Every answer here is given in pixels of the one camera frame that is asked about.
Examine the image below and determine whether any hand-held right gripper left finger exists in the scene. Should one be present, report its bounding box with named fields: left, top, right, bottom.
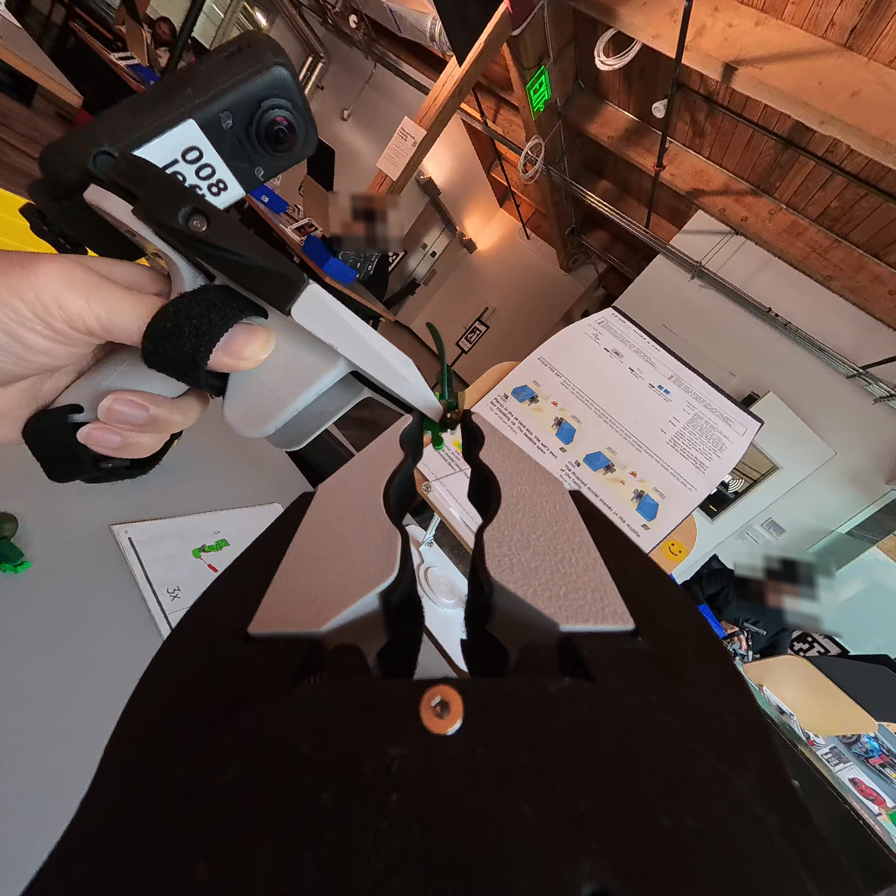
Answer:
left=247, top=412, right=424, bottom=680

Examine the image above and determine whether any building instruction booklet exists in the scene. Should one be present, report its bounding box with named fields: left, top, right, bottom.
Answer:
left=111, top=503, right=284, bottom=639

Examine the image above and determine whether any plywood panel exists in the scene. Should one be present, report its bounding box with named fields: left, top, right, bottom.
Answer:
left=743, top=654, right=877, bottom=736

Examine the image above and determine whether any printed toy car box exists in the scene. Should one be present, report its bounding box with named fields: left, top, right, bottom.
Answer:
left=798, top=728, right=896, bottom=827

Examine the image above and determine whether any person's left hand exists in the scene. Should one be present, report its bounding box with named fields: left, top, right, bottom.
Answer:
left=0, top=251, right=275, bottom=459

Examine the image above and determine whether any green toy leaf assembly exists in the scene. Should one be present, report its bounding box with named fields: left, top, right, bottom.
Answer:
left=0, top=511, right=32, bottom=575
left=420, top=322, right=464, bottom=452

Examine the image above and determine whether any white display stand base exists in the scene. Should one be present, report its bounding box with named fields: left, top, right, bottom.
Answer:
left=406, top=518, right=471, bottom=676

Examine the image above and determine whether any small blue plastic bin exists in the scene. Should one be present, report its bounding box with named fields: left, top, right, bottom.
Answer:
left=301, top=234, right=358, bottom=284

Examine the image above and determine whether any green exit sign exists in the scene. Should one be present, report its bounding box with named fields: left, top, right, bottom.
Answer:
left=525, top=64, right=554, bottom=120

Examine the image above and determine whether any laminated instruction sheet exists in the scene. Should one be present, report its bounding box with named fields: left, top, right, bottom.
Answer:
left=416, top=308, right=764, bottom=554

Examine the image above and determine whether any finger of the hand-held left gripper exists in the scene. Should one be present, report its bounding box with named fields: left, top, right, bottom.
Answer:
left=289, top=282, right=445, bottom=415

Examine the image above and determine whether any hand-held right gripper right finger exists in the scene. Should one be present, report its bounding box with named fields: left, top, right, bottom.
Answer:
left=461, top=409, right=638, bottom=679

